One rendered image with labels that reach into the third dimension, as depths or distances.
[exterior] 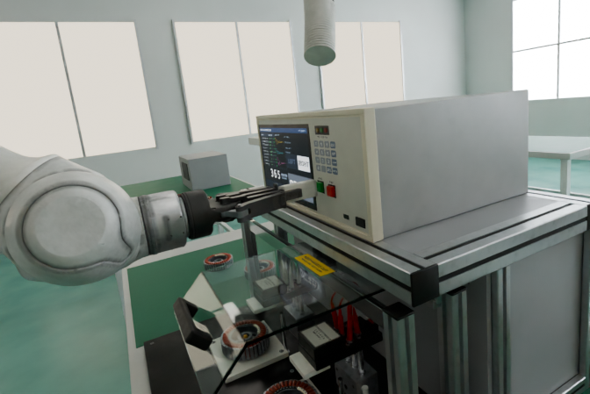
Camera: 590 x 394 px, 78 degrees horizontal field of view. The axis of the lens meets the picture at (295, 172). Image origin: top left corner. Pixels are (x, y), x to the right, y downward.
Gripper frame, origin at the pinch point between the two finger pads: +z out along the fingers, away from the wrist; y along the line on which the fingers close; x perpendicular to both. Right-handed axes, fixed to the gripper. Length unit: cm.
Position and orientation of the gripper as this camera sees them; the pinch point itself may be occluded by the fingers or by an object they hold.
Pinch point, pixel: (298, 190)
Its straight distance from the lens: 65.7
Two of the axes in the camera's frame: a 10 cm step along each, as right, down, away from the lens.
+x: -1.1, -9.8, -1.8
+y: 4.5, 1.1, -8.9
